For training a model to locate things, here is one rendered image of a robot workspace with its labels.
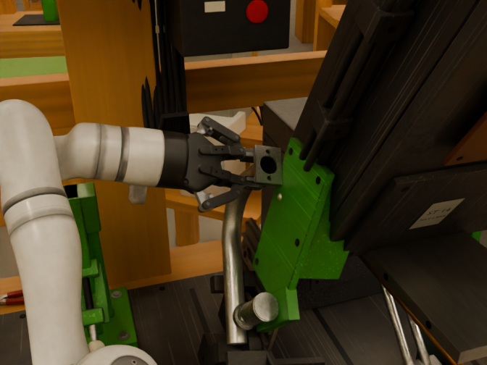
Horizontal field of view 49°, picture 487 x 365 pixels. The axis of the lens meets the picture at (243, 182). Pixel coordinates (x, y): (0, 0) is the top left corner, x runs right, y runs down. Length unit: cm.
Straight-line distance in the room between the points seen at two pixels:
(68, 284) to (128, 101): 42
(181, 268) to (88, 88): 43
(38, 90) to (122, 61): 18
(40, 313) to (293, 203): 33
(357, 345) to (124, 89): 58
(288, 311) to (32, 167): 35
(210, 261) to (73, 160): 55
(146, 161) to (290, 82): 50
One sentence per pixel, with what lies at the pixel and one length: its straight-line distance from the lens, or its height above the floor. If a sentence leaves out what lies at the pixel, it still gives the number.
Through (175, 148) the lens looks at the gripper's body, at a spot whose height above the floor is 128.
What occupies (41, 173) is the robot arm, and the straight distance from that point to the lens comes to 63.
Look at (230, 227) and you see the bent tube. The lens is 83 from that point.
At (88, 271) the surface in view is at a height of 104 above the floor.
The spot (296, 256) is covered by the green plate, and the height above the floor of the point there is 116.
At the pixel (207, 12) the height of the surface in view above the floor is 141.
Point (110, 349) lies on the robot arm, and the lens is 55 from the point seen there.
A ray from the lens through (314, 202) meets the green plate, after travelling 66.
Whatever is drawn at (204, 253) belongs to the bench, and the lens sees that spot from 118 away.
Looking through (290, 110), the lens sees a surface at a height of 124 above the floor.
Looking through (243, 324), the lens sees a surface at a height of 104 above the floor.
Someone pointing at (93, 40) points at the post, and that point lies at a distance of 90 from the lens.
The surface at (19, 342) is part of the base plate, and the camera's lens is 101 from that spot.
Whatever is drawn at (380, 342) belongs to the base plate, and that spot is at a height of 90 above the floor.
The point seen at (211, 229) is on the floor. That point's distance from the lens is 286.
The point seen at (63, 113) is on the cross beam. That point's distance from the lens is 103.
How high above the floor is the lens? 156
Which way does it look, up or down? 28 degrees down
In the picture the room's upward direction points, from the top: straight up
